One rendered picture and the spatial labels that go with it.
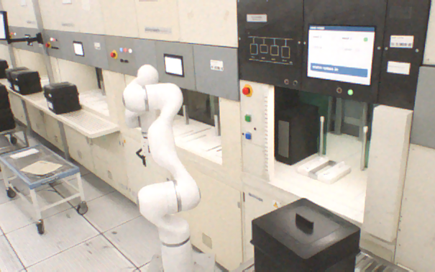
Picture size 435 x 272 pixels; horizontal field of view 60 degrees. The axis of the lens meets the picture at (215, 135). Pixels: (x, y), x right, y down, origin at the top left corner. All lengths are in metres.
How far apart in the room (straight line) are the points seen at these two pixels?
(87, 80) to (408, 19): 3.74
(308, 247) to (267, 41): 0.95
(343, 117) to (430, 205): 1.25
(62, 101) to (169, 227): 2.71
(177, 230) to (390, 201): 0.81
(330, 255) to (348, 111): 1.48
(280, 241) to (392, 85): 0.69
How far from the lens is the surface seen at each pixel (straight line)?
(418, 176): 1.57
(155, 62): 2.59
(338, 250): 1.42
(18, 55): 5.92
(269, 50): 1.81
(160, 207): 1.38
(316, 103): 2.32
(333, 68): 1.62
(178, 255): 1.51
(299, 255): 1.32
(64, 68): 4.51
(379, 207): 1.63
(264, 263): 1.52
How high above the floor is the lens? 1.82
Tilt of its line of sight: 21 degrees down
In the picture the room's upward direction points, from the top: 3 degrees counter-clockwise
